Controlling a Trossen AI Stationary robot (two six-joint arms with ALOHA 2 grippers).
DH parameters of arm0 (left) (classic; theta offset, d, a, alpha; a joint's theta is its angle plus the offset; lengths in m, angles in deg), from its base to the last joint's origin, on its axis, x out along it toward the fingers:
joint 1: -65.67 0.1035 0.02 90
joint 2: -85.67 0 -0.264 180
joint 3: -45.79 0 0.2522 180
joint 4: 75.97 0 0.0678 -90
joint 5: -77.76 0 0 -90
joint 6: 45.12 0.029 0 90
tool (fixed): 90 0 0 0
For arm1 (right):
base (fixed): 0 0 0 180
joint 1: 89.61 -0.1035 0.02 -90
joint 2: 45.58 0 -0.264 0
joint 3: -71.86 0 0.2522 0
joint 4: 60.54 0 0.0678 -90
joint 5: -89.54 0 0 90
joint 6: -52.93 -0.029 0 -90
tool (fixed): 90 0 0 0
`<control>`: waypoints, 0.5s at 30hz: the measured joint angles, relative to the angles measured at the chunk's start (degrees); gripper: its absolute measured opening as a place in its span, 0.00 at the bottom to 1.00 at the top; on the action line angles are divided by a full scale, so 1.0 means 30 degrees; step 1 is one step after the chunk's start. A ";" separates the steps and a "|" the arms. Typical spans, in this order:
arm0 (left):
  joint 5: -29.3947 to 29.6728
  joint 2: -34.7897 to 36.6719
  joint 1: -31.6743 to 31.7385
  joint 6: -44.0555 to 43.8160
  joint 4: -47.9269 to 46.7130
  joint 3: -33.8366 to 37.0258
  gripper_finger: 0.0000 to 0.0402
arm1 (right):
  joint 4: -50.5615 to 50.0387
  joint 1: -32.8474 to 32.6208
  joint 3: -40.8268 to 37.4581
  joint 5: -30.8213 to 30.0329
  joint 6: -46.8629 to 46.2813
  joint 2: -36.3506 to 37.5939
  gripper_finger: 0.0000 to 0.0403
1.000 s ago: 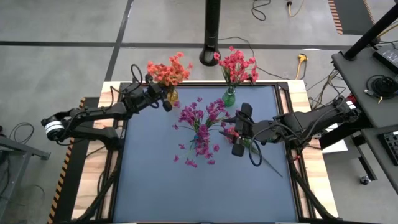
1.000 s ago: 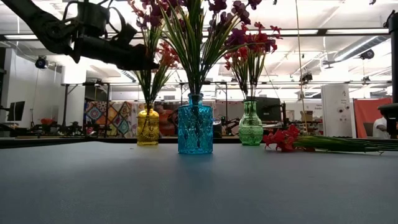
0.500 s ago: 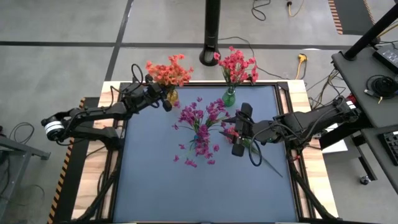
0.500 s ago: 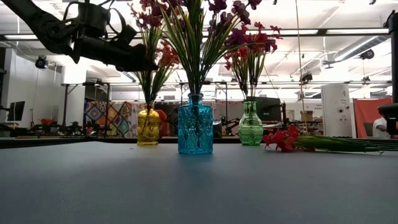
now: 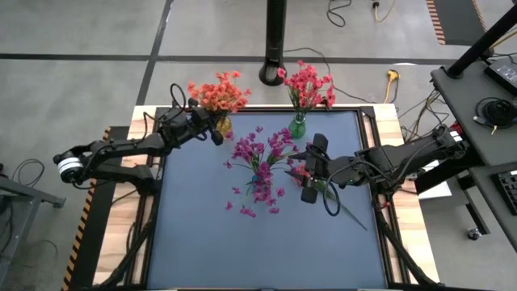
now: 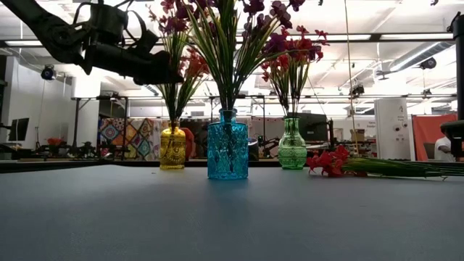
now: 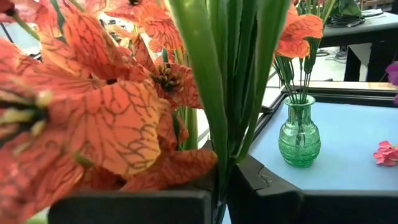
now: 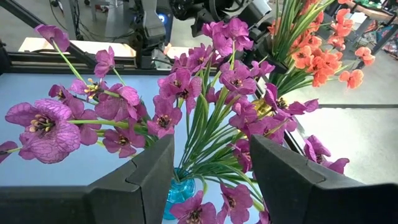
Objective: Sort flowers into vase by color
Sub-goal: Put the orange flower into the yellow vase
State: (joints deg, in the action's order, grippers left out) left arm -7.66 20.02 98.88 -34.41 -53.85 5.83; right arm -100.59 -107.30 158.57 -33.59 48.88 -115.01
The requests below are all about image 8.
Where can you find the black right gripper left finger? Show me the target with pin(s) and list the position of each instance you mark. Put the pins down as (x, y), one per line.
(140, 193)

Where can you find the blue glass vase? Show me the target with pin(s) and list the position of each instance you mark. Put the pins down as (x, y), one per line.
(180, 193)

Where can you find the yellow glass vase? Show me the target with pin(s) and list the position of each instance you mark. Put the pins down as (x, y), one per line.
(261, 107)

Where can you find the purple artificial flower stem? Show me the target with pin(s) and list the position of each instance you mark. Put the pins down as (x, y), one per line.
(180, 85)
(236, 199)
(46, 124)

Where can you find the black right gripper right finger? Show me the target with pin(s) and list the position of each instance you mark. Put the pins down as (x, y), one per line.
(295, 199)

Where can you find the blue-grey table mat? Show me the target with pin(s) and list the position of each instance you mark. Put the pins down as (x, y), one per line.
(77, 174)

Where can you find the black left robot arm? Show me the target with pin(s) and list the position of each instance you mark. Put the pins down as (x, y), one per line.
(152, 25)

